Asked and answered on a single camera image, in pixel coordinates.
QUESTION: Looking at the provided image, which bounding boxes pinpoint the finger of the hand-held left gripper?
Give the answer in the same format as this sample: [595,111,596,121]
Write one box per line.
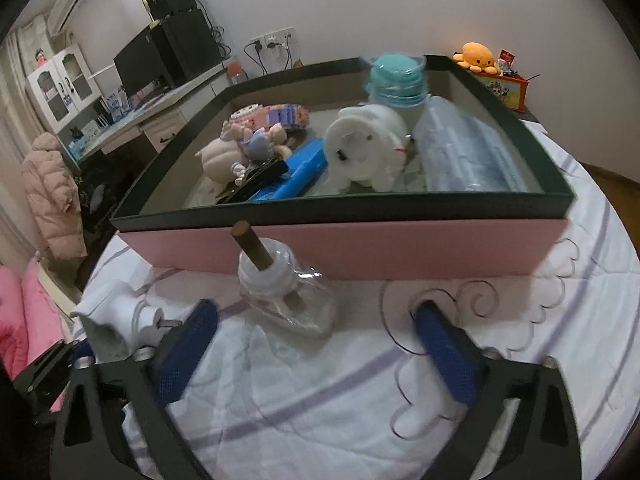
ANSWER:
[12,339,93,411]

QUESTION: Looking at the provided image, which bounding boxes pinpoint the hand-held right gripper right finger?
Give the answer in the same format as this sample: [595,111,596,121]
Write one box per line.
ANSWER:
[411,301,583,480]

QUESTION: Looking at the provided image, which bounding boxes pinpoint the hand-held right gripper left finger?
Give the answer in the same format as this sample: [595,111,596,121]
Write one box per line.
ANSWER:
[50,299,221,480]

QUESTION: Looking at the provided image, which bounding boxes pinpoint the white plug-in device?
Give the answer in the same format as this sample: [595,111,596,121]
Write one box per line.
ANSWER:
[70,280,178,363]

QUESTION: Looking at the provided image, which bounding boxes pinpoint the glass bottle with wick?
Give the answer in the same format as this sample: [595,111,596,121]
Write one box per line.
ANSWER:
[231,221,337,338]

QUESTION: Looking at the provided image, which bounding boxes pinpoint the pink box with dark rim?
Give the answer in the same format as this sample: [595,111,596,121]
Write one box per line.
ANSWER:
[109,55,575,281]

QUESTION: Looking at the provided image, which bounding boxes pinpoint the black remote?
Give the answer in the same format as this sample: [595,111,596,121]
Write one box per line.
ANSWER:
[215,157,291,206]

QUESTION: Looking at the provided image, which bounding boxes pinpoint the clear plastic packet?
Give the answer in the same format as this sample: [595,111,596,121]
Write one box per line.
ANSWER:
[412,95,528,192]

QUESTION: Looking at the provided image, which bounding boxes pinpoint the blue plastic case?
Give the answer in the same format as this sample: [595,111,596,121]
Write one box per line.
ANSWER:
[247,137,328,203]

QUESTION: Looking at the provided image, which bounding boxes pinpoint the purple and pink block car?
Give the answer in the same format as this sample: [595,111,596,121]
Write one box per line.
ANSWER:
[229,102,311,136]

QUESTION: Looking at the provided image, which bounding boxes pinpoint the teal facial brush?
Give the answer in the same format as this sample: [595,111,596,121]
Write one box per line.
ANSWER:
[367,52,431,123]

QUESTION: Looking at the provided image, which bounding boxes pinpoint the pink blanket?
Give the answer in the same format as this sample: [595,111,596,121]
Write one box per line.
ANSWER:
[0,257,76,401]

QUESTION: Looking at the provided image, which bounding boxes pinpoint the pink padded coat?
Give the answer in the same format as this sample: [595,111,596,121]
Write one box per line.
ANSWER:
[22,132,88,261]

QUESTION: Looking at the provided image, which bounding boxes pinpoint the black office chair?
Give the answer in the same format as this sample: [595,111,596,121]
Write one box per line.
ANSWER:
[75,160,133,241]

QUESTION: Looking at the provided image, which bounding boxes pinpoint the cream pig doll figurine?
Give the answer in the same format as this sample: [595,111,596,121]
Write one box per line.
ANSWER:
[196,122,296,196]

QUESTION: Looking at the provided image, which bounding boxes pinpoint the white plush toy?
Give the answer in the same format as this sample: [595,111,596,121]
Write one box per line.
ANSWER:
[324,102,416,193]

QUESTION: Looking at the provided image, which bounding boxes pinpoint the beige curtain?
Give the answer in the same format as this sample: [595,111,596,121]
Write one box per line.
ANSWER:
[0,25,41,266]

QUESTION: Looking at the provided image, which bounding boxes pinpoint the white desk with drawers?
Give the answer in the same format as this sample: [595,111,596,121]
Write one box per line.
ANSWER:
[60,67,236,161]

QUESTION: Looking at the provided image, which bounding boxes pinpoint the blue boxes on desk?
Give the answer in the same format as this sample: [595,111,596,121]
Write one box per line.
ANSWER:
[97,85,133,123]

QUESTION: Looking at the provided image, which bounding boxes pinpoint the orange panda print box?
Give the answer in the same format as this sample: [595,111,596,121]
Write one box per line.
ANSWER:
[472,67,530,113]

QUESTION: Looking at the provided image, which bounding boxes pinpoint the white glass-door cabinet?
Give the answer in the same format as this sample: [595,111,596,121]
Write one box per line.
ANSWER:
[25,44,101,133]

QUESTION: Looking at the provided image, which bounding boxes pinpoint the black computer monitor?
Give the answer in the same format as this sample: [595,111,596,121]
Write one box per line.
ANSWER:
[113,25,168,98]

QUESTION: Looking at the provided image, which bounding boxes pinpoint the orange octopus plush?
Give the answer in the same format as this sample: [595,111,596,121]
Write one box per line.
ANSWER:
[452,41,502,72]

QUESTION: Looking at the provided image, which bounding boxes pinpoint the black computer tower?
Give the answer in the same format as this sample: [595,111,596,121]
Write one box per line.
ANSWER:
[149,10,223,88]

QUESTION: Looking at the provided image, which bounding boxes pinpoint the black power cables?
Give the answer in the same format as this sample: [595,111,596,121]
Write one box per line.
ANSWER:
[242,40,293,78]

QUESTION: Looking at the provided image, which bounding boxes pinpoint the white wall sockets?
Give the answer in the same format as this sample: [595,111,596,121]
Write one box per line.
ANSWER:
[250,27,296,51]

